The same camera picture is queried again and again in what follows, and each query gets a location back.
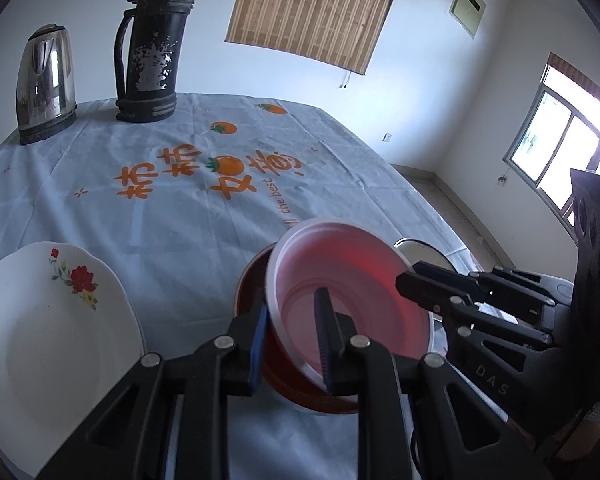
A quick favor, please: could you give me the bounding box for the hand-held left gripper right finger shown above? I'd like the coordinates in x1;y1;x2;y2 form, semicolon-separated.
314;287;556;480

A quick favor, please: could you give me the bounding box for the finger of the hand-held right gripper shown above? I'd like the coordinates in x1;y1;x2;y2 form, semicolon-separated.
467;266;557;327
395;260;556;413

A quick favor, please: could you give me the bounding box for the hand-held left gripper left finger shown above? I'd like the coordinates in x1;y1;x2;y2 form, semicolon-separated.
36;282;272;480

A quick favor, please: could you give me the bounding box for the stainless steel bowl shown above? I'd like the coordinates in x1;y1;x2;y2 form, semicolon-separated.
394;237;456;273

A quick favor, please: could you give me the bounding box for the red plastic bowl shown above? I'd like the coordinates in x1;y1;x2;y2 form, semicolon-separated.
234;242;437;416

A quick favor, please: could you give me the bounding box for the pink plastic bowl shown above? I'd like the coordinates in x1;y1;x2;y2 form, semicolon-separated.
265;218;436;397

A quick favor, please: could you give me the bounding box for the printed light blue tablecloth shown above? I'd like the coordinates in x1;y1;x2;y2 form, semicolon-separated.
0;91;481;480

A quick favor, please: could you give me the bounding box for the glass window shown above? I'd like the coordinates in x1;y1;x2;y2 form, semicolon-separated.
502;52;600;223

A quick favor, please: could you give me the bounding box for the red flower white plate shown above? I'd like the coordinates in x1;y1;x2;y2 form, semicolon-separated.
0;241;148;479

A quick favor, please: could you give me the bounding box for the bamboo window blind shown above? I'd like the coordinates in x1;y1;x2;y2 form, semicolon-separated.
224;0;410;76

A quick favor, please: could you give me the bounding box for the worn black thermos flask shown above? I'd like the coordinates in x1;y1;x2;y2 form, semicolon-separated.
114;0;197;123

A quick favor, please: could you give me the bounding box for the stainless steel electric kettle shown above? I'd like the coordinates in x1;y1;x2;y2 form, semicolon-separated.
15;23;78;146

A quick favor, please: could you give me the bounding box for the wall mounted panel box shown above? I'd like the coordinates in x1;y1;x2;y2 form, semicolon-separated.
448;0;487;38

